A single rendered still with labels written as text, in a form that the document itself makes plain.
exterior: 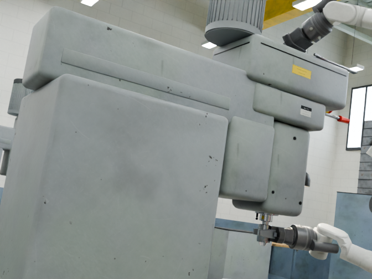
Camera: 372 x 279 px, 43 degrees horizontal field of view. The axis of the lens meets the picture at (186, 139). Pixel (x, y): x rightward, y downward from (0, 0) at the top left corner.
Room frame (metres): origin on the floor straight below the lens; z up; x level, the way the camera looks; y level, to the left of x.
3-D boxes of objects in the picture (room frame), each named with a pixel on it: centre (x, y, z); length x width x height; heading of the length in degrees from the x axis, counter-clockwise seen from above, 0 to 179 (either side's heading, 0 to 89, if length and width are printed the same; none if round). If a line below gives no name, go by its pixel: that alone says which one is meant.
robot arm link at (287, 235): (1.74, -0.42, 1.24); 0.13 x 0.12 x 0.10; 12
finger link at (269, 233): (1.69, -0.33, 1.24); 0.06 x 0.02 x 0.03; 102
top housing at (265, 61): (1.71, -0.31, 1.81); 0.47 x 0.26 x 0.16; 120
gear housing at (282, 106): (1.70, -0.29, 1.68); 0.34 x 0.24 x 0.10; 120
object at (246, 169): (1.63, -0.16, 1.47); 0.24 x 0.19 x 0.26; 30
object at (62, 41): (1.47, 0.11, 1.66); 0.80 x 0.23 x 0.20; 120
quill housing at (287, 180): (1.72, -0.32, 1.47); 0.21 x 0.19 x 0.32; 30
